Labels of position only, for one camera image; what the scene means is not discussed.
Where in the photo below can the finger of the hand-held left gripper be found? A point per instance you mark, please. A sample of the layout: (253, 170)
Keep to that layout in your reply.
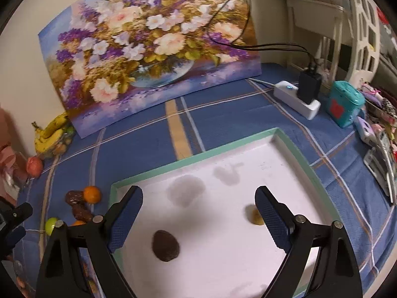
(14, 239)
(21, 212)

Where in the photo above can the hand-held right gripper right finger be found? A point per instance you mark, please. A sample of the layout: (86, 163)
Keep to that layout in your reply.
(273, 220)

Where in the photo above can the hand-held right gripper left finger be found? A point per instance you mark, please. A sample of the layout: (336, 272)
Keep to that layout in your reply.
(124, 220)

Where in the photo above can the small yellow-brown fruit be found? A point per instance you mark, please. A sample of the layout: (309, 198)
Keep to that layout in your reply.
(256, 217)

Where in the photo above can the small green lime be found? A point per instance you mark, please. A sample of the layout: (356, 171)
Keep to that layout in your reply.
(51, 226)

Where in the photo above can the orange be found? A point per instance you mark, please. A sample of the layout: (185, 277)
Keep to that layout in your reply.
(77, 223)
(92, 194)

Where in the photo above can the brown pear-shaped avocado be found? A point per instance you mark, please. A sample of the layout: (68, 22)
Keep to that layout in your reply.
(81, 212)
(73, 197)

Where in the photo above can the round brown fruit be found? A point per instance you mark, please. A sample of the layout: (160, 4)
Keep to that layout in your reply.
(165, 245)

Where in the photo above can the white tray with green rim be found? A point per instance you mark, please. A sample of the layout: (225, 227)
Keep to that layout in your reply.
(223, 192)

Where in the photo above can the plastic bag of small fruits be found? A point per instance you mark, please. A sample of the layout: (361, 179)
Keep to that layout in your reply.
(65, 139)

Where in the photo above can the red apple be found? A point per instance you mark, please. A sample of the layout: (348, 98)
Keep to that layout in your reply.
(34, 166)

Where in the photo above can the pink plastic bag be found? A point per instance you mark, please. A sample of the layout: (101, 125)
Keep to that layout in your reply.
(9, 149)

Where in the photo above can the yellow banana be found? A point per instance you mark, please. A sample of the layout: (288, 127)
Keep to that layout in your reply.
(55, 124)
(46, 144)

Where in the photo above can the blue plaid tablecloth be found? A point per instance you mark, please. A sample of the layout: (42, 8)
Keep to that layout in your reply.
(232, 111)

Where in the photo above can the white power strip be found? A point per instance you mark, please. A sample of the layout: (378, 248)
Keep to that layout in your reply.
(287, 94)

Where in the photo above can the small white device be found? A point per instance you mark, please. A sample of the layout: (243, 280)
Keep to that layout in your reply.
(366, 132)

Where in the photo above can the teal box with red label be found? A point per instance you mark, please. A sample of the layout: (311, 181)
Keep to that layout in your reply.
(344, 105)

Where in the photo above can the black charger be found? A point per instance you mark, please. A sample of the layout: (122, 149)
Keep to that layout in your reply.
(308, 87)

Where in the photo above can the patterned cloth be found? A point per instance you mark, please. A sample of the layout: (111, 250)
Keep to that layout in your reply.
(383, 99)

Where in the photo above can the floral painting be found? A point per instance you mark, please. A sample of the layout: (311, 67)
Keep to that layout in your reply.
(139, 37)

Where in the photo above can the white shelf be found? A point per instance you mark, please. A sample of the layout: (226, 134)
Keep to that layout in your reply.
(316, 15)

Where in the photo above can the white lattice rack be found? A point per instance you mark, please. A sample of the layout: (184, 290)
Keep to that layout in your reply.
(364, 31)

